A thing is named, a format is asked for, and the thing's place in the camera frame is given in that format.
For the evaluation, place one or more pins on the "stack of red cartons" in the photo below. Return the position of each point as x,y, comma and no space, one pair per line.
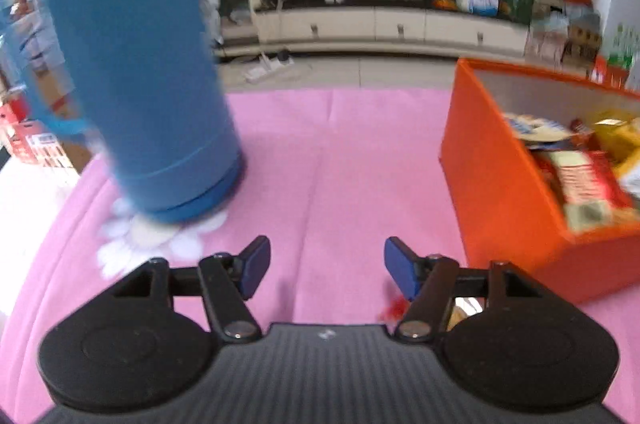
27,138

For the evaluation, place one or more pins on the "white power strip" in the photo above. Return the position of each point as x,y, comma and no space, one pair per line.
267,67

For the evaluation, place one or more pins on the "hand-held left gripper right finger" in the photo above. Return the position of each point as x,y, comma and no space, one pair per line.
400,269

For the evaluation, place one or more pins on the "white small fridge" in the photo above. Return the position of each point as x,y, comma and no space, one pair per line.
622,18

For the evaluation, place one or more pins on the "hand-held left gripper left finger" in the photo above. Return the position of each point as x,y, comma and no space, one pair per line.
256,264

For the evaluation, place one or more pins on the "orange storage box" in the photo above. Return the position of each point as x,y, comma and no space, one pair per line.
490,184

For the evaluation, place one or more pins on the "pink table mat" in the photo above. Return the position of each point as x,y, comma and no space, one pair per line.
325,184

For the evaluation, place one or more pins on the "tall blue bottle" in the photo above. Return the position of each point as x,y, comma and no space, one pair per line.
145,78

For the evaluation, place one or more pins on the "white flower coaster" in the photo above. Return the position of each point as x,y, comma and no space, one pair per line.
150,239

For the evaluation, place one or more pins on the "white tv cabinet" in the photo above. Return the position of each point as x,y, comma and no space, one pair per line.
350,26

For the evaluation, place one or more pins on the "yellow snack packet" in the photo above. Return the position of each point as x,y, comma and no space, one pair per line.
620,138

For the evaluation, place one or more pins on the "white blue snack packet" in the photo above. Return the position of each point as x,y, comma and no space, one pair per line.
537,128

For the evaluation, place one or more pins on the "blue plastic frame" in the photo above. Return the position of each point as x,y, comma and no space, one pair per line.
45,68

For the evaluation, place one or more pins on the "red white snack packet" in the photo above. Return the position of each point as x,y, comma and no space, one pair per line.
585,184

